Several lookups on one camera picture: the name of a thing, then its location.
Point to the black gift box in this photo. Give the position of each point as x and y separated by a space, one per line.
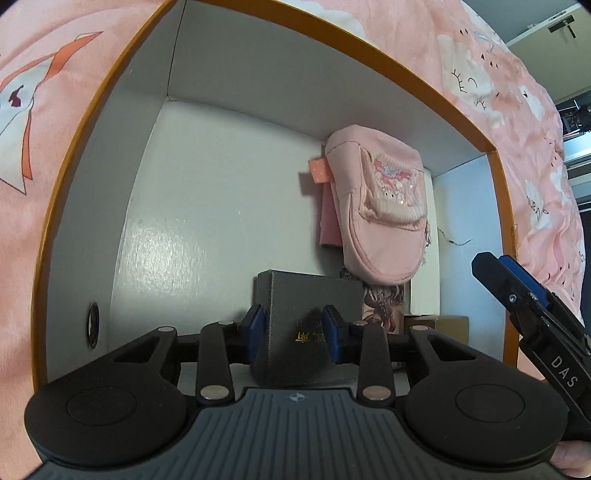
294 352

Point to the white door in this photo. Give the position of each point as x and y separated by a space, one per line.
557 54

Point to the white small box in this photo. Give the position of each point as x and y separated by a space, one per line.
425 295

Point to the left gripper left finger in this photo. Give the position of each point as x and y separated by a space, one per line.
224 344

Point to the orange cardboard box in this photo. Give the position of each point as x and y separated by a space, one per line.
189 175

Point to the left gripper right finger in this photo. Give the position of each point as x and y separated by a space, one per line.
364 345

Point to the pink rubbery case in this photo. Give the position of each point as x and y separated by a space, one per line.
330 234

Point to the right hand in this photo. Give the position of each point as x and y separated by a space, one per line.
573 459

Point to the pink patterned bed quilt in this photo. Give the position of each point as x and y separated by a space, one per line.
508 115

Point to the brown small box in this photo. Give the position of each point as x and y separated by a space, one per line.
456 327

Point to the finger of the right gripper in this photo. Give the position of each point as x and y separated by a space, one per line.
537 289
498 281

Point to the pink fabric pouch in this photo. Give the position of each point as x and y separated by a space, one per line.
379 193

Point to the illustrated card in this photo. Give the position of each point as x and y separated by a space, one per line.
385 305

